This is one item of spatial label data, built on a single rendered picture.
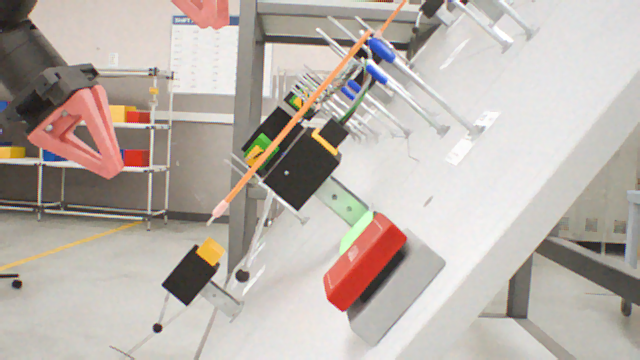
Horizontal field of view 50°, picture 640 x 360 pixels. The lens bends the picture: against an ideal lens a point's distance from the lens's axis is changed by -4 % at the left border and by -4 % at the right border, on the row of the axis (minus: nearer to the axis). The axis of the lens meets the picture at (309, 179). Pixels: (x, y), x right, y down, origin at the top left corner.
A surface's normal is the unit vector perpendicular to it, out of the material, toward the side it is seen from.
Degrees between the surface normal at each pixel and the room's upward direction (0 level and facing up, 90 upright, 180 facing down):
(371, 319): 90
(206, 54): 90
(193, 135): 90
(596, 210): 90
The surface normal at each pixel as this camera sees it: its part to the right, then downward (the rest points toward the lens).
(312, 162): -0.08, 0.21
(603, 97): -0.77, -0.64
